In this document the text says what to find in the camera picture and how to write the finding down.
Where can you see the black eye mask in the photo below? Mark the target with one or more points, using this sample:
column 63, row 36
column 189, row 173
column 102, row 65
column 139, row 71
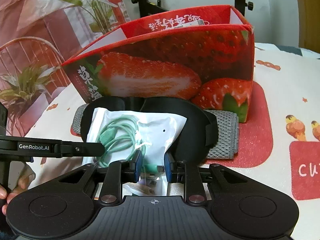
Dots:
column 162, row 125

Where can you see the brown wooden door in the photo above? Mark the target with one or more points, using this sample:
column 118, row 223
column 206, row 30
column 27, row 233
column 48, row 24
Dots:
column 309, row 24

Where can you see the red strawberry cardboard box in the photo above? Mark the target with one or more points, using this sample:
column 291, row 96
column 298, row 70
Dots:
column 202, row 54

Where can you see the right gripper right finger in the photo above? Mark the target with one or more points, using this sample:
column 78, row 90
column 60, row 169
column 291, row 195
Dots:
column 193, row 178

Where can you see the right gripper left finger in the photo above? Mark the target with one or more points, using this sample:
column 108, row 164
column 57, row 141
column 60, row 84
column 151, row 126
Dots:
column 107, row 182

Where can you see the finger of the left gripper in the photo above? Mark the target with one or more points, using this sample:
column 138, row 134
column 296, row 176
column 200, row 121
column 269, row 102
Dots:
column 32, row 147

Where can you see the red white floral curtain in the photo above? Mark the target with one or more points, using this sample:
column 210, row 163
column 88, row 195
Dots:
column 37, row 37

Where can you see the patterned white tablecloth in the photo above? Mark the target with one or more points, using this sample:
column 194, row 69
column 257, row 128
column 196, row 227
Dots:
column 277, row 153

